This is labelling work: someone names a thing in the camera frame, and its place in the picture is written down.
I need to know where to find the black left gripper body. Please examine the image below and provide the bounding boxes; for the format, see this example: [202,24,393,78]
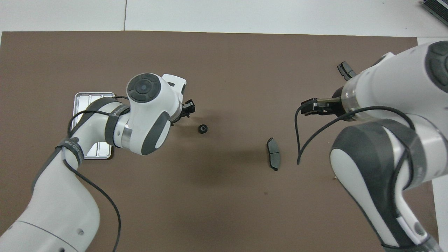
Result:
[171,103,191,124]

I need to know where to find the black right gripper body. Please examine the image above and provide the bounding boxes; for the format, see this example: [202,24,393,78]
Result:
[301,87,352,121]

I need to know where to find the silver metal tray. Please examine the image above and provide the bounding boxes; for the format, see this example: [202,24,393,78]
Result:
[72,92,116,160]

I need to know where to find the stacked dark brake pads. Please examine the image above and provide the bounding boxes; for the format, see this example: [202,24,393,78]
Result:
[337,61,357,81]

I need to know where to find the brown table mat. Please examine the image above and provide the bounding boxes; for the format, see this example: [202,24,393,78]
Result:
[0,31,440,252]

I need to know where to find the single dark brake pad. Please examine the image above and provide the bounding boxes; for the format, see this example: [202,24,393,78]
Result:
[267,137,281,172]

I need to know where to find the dark grey device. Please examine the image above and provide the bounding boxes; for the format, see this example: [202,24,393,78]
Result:
[421,0,448,17]

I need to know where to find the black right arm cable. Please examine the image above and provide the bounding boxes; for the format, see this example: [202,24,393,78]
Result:
[295,105,434,250]

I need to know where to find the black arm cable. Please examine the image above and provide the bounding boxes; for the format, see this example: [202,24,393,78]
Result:
[295,105,434,250]
[62,95,122,252]

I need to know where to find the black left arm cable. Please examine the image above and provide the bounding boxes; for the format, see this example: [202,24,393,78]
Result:
[62,95,122,252]

